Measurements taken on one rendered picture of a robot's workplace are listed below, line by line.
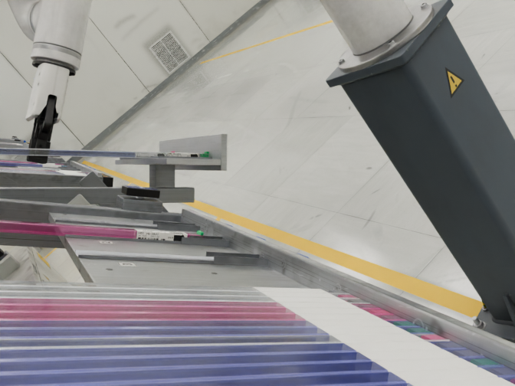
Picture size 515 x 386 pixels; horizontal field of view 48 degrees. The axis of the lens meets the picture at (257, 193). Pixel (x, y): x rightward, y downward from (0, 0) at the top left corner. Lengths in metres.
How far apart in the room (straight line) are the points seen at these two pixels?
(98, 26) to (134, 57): 0.63
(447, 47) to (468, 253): 0.43
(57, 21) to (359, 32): 0.52
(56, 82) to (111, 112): 7.33
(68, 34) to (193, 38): 7.71
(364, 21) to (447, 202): 0.39
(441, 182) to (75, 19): 0.73
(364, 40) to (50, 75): 0.54
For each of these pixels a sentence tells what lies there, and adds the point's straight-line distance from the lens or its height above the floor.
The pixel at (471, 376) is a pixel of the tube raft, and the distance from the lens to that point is 0.33.
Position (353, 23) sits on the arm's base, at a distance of 1.03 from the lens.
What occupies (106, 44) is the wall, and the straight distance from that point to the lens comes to 8.46.
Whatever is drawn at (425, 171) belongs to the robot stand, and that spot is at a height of 0.46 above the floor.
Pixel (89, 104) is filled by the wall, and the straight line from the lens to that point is 8.34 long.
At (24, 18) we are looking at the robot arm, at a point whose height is 1.11.
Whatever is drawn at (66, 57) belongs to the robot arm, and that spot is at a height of 1.01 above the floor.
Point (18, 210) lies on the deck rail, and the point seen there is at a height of 0.89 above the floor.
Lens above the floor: 0.99
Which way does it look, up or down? 20 degrees down
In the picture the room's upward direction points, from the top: 38 degrees counter-clockwise
